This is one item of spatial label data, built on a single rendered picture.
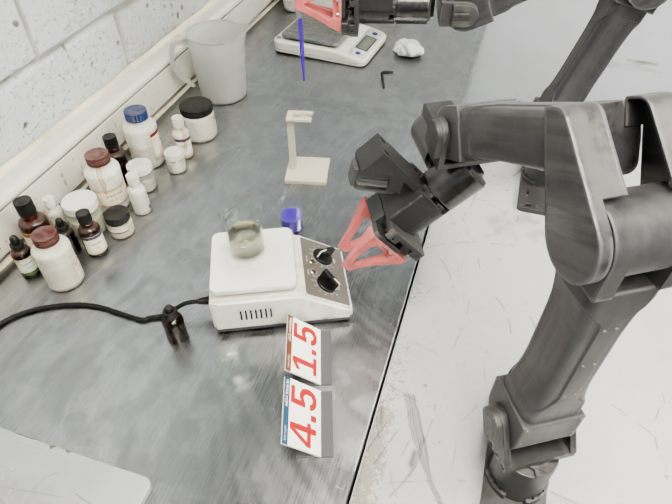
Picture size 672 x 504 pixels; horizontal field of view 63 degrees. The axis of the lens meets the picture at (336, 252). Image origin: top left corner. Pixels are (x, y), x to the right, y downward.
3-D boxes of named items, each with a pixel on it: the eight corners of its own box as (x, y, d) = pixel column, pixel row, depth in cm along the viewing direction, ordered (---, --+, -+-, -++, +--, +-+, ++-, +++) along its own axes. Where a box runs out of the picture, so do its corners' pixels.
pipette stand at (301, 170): (330, 161, 111) (329, 103, 102) (326, 185, 105) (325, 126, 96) (290, 159, 111) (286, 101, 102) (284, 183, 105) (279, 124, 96)
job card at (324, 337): (330, 331, 80) (330, 313, 78) (331, 385, 74) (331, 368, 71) (288, 332, 80) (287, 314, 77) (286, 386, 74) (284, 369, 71)
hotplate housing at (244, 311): (341, 259, 91) (341, 223, 85) (352, 322, 82) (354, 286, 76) (204, 272, 89) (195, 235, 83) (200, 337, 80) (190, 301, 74)
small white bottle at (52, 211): (56, 225, 97) (41, 192, 92) (73, 224, 97) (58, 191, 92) (52, 236, 95) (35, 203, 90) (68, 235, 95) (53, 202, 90)
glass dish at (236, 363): (209, 369, 76) (206, 360, 74) (240, 345, 79) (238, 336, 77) (234, 393, 73) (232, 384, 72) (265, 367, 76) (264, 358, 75)
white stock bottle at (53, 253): (63, 297, 85) (39, 251, 78) (40, 283, 87) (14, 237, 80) (92, 275, 88) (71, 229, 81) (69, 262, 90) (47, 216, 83)
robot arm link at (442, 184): (408, 163, 68) (454, 128, 66) (431, 183, 72) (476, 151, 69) (426, 203, 64) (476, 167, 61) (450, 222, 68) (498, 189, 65)
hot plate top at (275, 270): (292, 230, 84) (291, 226, 84) (298, 288, 76) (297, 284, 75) (212, 237, 83) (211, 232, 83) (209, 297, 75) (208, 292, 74)
